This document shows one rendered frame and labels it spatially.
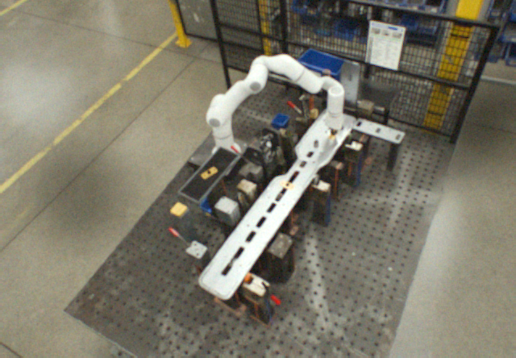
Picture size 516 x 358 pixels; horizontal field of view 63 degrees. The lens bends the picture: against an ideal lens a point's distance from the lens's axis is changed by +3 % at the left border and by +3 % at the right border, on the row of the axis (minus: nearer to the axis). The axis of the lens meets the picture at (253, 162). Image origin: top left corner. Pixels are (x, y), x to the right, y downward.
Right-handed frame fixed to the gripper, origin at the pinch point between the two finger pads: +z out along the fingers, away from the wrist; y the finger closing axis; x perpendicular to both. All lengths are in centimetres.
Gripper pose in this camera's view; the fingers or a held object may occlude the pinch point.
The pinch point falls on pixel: (334, 131)
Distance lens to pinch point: 252.0
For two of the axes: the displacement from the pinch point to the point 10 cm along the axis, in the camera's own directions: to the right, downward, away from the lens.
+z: 1.1, 6.5, 7.5
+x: 5.5, -6.7, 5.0
